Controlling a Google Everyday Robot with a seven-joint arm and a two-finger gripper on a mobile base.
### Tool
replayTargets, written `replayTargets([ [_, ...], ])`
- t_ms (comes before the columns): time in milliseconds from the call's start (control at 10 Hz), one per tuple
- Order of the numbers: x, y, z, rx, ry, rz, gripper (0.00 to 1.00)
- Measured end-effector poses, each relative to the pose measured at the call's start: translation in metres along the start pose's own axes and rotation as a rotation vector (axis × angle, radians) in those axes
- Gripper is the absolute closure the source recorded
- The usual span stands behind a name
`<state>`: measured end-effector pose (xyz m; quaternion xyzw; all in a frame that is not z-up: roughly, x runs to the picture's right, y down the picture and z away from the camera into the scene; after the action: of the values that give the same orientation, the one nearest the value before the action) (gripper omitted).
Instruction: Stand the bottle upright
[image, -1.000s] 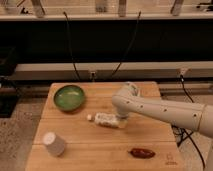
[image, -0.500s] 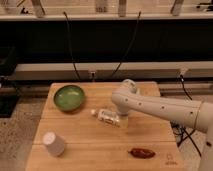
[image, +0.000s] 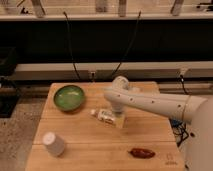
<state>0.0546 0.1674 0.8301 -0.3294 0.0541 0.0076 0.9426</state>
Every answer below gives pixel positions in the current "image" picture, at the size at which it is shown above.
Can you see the dark red chili pepper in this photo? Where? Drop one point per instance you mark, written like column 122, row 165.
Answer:
column 142, row 153

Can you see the white wall outlet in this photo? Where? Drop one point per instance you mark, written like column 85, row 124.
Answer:
column 92, row 75

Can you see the white paper cup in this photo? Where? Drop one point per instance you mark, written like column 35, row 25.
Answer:
column 53, row 143

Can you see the white plastic bottle with label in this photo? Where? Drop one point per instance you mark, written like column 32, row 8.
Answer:
column 103, row 115

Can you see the green bowl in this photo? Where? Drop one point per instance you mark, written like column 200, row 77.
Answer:
column 69, row 98

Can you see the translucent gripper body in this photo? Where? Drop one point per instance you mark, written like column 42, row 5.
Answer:
column 120, row 120

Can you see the black equipment at left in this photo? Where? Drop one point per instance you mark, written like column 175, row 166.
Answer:
column 8, row 64

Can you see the small white box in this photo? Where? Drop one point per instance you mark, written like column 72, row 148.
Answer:
column 135, row 89

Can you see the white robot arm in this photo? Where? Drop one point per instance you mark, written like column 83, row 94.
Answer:
column 194, row 110

